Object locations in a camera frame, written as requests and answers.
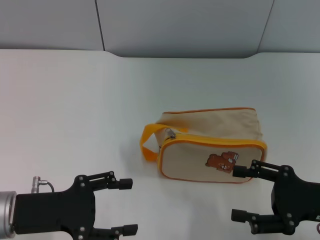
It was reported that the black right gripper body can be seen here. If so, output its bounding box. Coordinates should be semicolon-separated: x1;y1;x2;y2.
270;164;320;235

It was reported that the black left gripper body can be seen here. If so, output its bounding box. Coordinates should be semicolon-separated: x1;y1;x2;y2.
12;174;98;240

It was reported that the silver connector with black cable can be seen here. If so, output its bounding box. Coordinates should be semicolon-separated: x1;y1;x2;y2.
30;175;55;195

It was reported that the beige food bag orange trim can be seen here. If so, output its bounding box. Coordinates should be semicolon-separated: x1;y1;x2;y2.
140;107;268;185

